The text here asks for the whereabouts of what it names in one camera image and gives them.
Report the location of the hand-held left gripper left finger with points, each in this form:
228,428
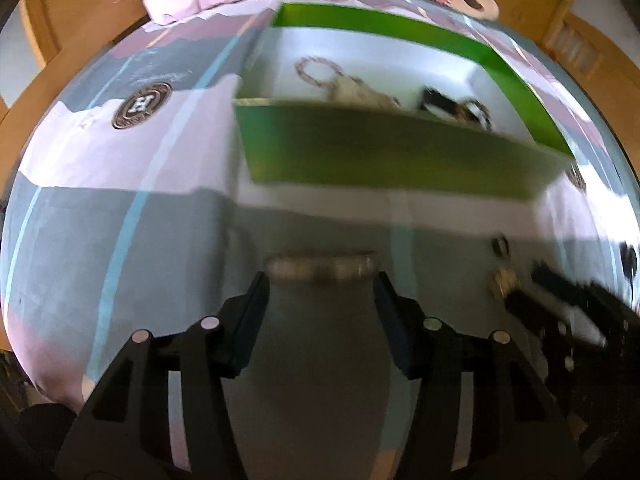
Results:
250,330

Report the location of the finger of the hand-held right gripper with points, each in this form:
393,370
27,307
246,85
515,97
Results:
565,287
532,315

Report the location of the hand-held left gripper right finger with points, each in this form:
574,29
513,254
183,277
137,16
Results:
395,330

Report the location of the small gold ornament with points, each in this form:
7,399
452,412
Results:
502,280

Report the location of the grey metal bangle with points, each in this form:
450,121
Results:
320,266

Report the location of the green cardboard box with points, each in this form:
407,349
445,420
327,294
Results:
380,155

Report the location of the beige wrist watch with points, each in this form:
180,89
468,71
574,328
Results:
360,91

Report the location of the black round object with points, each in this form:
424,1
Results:
631,259

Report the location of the wooden footboard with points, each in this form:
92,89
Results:
575,35

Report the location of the wooden headboard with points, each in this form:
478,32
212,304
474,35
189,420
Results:
65,5

